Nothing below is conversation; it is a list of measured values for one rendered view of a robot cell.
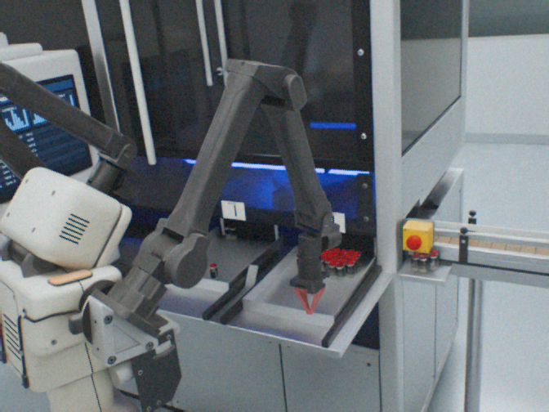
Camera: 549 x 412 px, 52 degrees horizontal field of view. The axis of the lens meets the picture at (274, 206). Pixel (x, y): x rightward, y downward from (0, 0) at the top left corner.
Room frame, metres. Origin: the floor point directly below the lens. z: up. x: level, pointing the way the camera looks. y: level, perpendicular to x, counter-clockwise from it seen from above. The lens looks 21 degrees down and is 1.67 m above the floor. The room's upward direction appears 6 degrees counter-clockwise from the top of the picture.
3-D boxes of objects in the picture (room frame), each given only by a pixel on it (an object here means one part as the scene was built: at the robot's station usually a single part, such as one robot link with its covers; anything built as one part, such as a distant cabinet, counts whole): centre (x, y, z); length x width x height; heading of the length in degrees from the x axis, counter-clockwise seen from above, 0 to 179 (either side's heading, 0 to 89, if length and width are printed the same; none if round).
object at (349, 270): (1.47, -0.13, 0.90); 0.18 x 0.02 x 0.05; 61
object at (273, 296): (1.39, -0.09, 0.90); 0.34 x 0.26 x 0.04; 151
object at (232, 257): (1.61, 0.18, 0.90); 0.34 x 0.26 x 0.04; 150
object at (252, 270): (1.39, 0.11, 0.91); 0.14 x 0.03 x 0.06; 150
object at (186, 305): (1.47, 0.07, 0.87); 0.70 x 0.48 x 0.02; 60
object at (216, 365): (2.37, 0.32, 0.44); 2.06 x 1.00 x 0.88; 60
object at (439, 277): (1.45, -0.43, 0.87); 0.14 x 0.13 x 0.02; 150
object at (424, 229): (1.42, -0.39, 0.99); 0.08 x 0.07 x 0.07; 150
